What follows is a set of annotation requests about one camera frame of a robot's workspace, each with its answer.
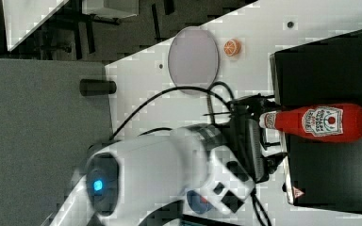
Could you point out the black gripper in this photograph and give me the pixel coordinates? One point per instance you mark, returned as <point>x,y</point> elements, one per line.
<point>248,138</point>

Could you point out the red ketchup bottle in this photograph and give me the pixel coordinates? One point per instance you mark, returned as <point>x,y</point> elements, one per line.
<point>339,123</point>

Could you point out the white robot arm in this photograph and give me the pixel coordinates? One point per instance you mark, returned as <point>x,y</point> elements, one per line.
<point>145,181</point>

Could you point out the black toaster oven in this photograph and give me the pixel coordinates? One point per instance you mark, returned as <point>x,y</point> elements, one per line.
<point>321,175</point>

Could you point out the orange slice toy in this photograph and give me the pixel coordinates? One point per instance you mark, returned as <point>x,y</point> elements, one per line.
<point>232,47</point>

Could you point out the lilac round plate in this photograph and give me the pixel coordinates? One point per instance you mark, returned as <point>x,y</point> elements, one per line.
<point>193,58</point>

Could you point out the blue bowl with strawberries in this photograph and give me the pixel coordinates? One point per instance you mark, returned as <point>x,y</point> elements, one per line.
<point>197,203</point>

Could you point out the black cylinder post upper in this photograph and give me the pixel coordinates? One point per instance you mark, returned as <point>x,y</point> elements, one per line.
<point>92,87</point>

